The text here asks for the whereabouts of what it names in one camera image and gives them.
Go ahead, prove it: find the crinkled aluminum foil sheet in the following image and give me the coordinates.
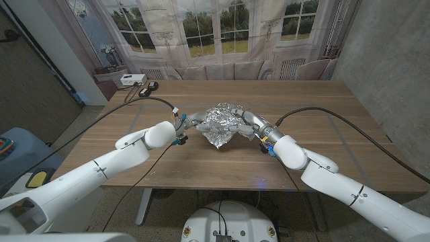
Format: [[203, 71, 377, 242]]
[[200, 102, 251, 149]]

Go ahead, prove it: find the orange and teal object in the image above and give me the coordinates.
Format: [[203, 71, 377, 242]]
[[0, 136, 15, 156]]

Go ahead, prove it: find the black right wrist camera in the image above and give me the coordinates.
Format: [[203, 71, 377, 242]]
[[260, 143, 277, 158]]

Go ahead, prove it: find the black torso cable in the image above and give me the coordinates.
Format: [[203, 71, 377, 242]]
[[201, 200, 230, 236]]

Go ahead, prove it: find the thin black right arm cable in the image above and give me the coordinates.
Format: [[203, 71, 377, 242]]
[[277, 157, 320, 242]]

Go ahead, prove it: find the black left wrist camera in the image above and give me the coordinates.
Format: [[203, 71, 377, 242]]
[[171, 134, 189, 146]]

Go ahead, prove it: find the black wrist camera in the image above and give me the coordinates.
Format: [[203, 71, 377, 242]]
[[171, 134, 189, 146], [260, 143, 277, 158]]

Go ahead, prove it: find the white power box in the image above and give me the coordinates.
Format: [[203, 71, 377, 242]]
[[120, 73, 148, 87]]

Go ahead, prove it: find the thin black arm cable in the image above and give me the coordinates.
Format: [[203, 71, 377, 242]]
[[102, 144, 174, 233], [277, 157, 320, 242]]

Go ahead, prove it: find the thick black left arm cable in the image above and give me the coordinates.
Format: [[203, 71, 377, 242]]
[[0, 96, 177, 189]]

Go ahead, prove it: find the grey table leg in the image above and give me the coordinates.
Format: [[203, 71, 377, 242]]
[[307, 192, 329, 232]]

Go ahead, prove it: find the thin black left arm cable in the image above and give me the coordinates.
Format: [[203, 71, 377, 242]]
[[102, 144, 174, 233]]

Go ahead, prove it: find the blue storage bin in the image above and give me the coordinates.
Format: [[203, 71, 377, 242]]
[[0, 126, 65, 189]]

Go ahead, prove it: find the yellow and black pad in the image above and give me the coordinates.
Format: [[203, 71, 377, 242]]
[[26, 167, 56, 189]]

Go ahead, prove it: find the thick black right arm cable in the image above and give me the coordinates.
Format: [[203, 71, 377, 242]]
[[275, 106, 430, 185]]

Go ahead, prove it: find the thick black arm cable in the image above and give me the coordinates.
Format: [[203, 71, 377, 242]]
[[0, 96, 177, 189], [275, 106, 430, 185]]

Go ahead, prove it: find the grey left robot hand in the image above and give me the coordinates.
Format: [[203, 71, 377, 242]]
[[174, 110, 237, 136]]

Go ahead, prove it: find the printed window backdrop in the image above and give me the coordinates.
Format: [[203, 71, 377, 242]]
[[36, 0, 362, 102]]

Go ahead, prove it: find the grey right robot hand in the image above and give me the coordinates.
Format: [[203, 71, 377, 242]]
[[231, 108, 285, 144]]

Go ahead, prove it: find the black power box cable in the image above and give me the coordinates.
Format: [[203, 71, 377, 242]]
[[117, 82, 144, 106]]

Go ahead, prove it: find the white table leg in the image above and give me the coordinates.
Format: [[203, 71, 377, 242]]
[[136, 188, 153, 226]]

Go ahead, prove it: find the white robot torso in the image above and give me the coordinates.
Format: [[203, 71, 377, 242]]
[[181, 200, 279, 242]]

